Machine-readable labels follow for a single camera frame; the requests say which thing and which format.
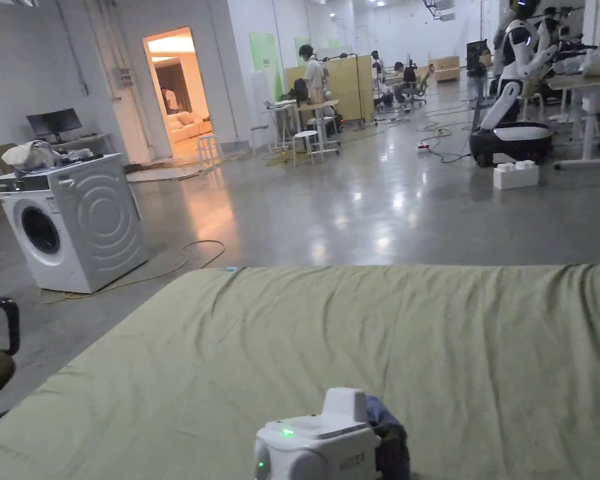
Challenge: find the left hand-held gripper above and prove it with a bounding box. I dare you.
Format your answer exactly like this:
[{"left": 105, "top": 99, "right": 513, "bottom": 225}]
[{"left": 253, "top": 387, "right": 384, "bottom": 480}]

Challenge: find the dark blue garment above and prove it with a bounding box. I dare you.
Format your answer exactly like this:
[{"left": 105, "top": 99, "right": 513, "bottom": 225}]
[{"left": 366, "top": 394, "right": 412, "bottom": 480}]

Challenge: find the bed with pale green sheet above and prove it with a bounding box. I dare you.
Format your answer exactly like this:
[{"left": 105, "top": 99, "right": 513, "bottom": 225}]
[{"left": 0, "top": 264, "right": 600, "bottom": 480}]

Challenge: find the white standing desk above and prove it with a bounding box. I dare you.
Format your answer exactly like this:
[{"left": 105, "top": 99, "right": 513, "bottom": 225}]
[{"left": 262, "top": 97, "right": 343, "bottom": 157}]

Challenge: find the white washing machine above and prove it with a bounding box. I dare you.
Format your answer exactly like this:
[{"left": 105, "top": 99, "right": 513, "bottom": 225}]
[{"left": 0, "top": 139, "right": 152, "bottom": 294}]

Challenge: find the white foam block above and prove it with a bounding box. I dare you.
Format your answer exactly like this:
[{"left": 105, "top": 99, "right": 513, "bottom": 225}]
[{"left": 492, "top": 159, "right": 540, "bottom": 191}]

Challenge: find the cream sofa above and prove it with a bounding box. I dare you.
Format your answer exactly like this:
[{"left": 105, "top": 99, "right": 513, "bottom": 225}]
[{"left": 167, "top": 111, "right": 213, "bottom": 145}]

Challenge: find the group of people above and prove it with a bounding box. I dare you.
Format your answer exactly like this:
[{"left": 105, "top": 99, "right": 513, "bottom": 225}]
[{"left": 371, "top": 49, "right": 431, "bottom": 112}]

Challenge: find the wooden crate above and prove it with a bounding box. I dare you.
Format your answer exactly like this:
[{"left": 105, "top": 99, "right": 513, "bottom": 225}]
[{"left": 429, "top": 56, "right": 461, "bottom": 83}]

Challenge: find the white humanoid robot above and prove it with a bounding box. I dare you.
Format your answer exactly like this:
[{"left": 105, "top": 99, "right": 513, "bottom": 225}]
[{"left": 469, "top": 0, "right": 599, "bottom": 168}]

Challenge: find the desk with black monitor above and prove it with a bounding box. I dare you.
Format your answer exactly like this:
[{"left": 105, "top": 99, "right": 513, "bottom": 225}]
[{"left": 26, "top": 107, "right": 115, "bottom": 156}]

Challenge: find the white-legged table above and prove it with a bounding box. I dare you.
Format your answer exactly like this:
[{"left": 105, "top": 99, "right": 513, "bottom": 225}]
[{"left": 547, "top": 49, "right": 600, "bottom": 171}]

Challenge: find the yellow cable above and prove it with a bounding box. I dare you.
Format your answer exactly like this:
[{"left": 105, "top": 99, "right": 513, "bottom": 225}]
[{"left": 41, "top": 239, "right": 227, "bottom": 305}]

